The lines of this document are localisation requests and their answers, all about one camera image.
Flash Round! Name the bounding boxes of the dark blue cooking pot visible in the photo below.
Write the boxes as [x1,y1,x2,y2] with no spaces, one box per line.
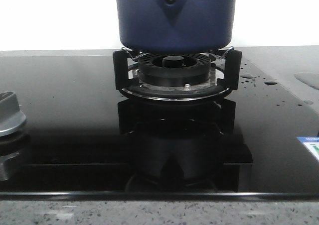
[116,0,236,54]

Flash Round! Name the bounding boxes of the black pot support grate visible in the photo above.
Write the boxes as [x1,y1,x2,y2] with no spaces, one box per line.
[113,47,242,102]

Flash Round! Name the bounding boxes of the black round gas burner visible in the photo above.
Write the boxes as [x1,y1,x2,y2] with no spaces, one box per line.
[130,53,216,92]

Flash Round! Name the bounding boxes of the black glass gas stove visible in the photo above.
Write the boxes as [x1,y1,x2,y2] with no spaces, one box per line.
[0,55,319,201]

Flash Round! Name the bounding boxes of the silver stove control knob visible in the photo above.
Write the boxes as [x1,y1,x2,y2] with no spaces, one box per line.
[0,91,26,137]

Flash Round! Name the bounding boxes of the blue energy label sticker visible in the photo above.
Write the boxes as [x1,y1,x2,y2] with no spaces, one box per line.
[297,136,319,162]

